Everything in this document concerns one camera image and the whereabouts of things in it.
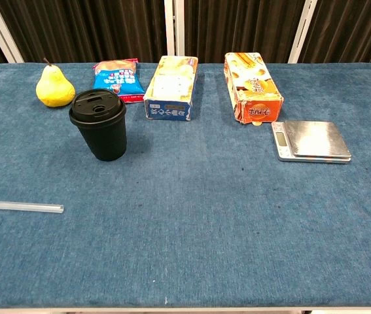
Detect clear plastic straw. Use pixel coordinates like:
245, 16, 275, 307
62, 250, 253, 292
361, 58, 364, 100
0, 200, 65, 214

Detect blue white cookie box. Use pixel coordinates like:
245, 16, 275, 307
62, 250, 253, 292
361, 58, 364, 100
143, 55, 199, 122

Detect blue table cloth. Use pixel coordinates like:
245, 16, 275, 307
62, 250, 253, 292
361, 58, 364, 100
0, 62, 371, 309

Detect black lidded cup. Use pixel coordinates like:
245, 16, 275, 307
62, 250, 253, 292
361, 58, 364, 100
69, 88, 128, 162

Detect orange snack box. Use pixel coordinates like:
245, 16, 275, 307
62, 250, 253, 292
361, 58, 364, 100
224, 52, 285, 127

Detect blue red snack bag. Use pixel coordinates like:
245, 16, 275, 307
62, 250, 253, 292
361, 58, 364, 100
92, 58, 146, 104

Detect silver digital kitchen scale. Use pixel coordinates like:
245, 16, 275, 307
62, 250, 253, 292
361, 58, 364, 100
271, 120, 352, 164

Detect yellow pear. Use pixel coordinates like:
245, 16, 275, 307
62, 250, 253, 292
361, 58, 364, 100
35, 58, 77, 108

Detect dark brown curtain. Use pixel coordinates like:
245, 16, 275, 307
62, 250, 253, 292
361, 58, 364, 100
0, 0, 371, 66

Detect white frame post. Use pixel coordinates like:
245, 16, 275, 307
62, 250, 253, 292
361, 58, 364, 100
164, 0, 186, 57
0, 0, 25, 63
287, 0, 319, 64

